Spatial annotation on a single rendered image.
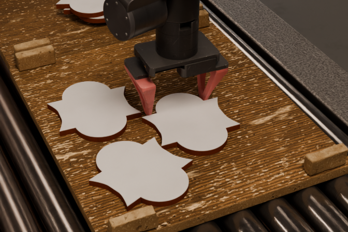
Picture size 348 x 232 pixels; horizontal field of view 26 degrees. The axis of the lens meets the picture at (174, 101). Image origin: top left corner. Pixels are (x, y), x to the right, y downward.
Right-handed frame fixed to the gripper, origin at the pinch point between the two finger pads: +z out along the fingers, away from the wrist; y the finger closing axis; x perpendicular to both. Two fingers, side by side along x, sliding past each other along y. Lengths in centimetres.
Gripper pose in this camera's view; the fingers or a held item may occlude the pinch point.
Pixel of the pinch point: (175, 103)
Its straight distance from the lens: 107.1
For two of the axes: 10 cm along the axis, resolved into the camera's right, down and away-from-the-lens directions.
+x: -4.1, -5.4, 7.3
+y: 9.1, -2.3, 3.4
